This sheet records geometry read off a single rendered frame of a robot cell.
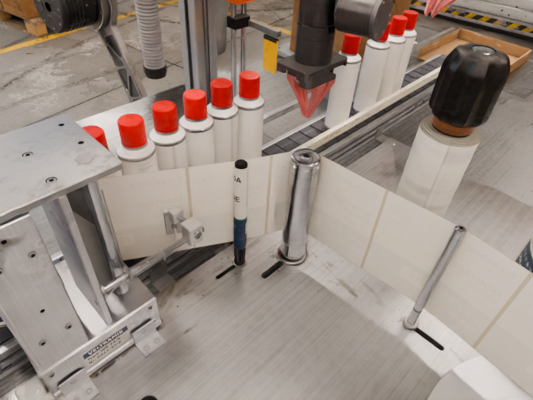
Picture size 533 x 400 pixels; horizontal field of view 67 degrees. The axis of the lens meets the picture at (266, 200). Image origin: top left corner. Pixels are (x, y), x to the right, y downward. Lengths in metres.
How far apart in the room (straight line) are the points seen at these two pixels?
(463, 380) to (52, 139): 0.52
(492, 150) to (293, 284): 0.68
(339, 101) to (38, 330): 0.69
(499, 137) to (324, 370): 0.82
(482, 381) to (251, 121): 0.48
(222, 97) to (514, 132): 0.83
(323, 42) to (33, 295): 0.48
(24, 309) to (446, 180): 0.55
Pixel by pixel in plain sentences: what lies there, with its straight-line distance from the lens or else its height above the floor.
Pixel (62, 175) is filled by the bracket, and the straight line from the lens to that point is 0.38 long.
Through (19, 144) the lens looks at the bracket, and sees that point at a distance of 0.43.
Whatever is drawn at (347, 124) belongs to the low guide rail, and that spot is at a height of 0.91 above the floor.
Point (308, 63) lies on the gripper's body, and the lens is 0.64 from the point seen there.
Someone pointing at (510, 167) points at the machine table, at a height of 0.83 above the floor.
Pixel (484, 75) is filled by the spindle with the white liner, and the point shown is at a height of 1.16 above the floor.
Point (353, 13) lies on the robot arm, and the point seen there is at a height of 1.20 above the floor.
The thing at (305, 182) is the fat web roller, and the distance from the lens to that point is 0.51.
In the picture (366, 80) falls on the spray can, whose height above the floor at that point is 0.96.
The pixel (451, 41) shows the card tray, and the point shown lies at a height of 0.83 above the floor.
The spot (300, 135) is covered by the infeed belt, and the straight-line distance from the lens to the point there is 0.90.
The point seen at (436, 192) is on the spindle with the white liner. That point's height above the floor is 0.98.
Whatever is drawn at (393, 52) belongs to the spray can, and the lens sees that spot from 1.01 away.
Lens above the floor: 1.36
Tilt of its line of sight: 42 degrees down
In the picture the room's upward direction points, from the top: 4 degrees clockwise
